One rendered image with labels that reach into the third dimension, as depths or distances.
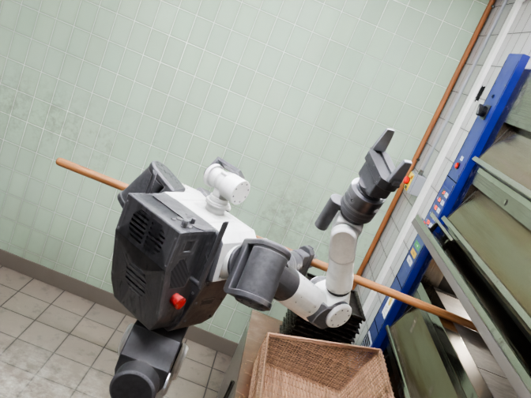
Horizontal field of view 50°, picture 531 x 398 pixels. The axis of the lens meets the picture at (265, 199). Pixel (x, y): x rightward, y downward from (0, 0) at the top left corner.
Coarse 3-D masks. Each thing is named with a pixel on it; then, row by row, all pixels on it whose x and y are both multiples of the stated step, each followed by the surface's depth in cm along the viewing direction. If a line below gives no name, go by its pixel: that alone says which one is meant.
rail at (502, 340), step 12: (420, 216) 222; (432, 240) 196; (444, 252) 183; (456, 276) 165; (468, 288) 155; (480, 312) 142; (492, 324) 135; (504, 336) 130; (504, 348) 125; (516, 360) 119; (528, 372) 115; (528, 384) 112
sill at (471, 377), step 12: (420, 288) 230; (432, 288) 230; (432, 300) 217; (444, 324) 198; (444, 336) 191; (456, 336) 191; (444, 348) 187; (456, 348) 181; (456, 360) 176; (468, 360) 176; (456, 372) 173; (468, 372) 168; (468, 384) 163; (480, 384) 164; (468, 396) 161; (480, 396) 156; (492, 396) 159
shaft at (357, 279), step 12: (72, 168) 198; (84, 168) 198; (96, 180) 199; (108, 180) 198; (312, 264) 200; (324, 264) 200; (360, 276) 202; (372, 288) 201; (384, 288) 201; (408, 300) 201; (420, 300) 202; (432, 312) 201; (444, 312) 201; (468, 324) 201
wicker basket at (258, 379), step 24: (288, 336) 238; (264, 360) 217; (288, 360) 241; (312, 360) 240; (336, 360) 240; (360, 360) 239; (384, 360) 229; (264, 384) 228; (288, 384) 235; (312, 384) 242; (360, 384) 233; (384, 384) 215
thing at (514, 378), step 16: (416, 224) 219; (432, 256) 188; (464, 256) 213; (448, 272) 171; (464, 272) 183; (480, 288) 176; (464, 304) 152; (496, 304) 169; (480, 320) 140; (496, 320) 150; (512, 320) 162; (512, 336) 144; (496, 352) 127; (528, 352) 139; (512, 368) 119; (528, 368) 126; (512, 384) 116
